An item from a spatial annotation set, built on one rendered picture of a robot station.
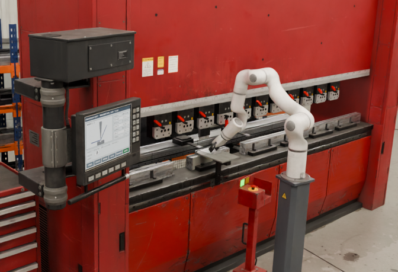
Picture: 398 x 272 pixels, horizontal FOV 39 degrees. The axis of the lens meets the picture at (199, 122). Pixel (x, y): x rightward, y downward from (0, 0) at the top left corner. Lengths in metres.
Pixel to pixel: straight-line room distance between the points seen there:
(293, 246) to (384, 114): 2.25
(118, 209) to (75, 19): 1.13
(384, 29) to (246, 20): 1.83
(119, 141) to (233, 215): 1.66
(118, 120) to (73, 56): 0.46
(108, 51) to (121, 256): 1.37
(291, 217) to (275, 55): 1.37
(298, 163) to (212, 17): 1.14
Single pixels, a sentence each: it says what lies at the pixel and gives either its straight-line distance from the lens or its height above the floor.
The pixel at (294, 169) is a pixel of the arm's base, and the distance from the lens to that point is 3.62.
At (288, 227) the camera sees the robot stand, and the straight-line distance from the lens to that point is 3.73.
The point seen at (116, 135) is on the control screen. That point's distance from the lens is 2.88.
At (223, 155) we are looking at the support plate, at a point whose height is 1.00.
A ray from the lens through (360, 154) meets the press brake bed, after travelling 5.67.
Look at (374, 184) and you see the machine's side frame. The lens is 5.87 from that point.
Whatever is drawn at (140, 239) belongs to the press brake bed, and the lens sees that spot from 3.76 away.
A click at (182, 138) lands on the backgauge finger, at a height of 1.03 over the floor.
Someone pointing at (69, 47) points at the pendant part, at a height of 1.91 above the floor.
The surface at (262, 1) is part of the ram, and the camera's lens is 4.26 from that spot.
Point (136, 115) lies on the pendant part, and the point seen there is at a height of 1.51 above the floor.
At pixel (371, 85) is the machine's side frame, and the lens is 5.69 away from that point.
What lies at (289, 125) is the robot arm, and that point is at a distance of 3.49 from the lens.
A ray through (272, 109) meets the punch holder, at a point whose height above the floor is 1.20.
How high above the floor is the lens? 2.27
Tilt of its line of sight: 15 degrees down
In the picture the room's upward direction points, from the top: 2 degrees clockwise
